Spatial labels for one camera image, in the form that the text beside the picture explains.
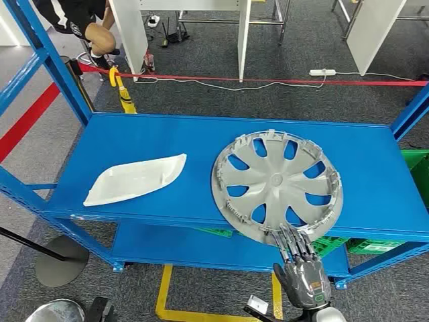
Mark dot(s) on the white power strip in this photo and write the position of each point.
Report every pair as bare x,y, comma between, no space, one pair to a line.
321,72
153,20

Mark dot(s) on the black router with antennas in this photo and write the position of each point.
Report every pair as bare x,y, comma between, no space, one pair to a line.
176,37

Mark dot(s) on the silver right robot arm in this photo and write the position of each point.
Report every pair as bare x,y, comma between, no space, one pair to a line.
330,316

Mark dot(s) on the black pole grey disc stand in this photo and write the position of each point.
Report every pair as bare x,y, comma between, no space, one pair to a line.
62,266

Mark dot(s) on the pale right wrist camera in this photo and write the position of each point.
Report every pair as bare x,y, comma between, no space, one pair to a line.
259,304

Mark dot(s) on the person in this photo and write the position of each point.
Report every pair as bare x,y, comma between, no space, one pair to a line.
100,40

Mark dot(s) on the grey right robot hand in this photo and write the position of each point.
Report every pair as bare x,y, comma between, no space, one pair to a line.
308,284

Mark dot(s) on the grey plastic wheel hubcap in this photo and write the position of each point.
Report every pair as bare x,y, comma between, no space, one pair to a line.
278,180

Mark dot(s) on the white elongated plastic part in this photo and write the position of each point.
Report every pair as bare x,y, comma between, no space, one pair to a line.
134,180

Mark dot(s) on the yellow folded umbrella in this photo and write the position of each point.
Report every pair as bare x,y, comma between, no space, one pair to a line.
124,95

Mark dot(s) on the white desk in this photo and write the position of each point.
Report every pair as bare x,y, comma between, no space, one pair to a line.
372,31
129,35

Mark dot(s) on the red white bottle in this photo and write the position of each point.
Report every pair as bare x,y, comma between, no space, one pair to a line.
149,60

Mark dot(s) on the black stanchion post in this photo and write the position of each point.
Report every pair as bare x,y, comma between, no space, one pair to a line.
74,67

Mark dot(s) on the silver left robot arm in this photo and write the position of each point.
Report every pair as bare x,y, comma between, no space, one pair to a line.
55,313

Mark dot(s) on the metal stool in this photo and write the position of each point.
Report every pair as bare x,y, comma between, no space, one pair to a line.
87,56

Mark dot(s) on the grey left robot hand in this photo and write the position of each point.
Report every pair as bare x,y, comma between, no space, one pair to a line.
102,311

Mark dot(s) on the metal table frame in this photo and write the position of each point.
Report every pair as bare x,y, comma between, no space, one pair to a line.
281,22

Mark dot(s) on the blue metal shelf rack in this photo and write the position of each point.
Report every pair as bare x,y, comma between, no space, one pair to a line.
167,155

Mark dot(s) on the open green plastic crate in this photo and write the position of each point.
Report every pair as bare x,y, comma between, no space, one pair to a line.
417,169

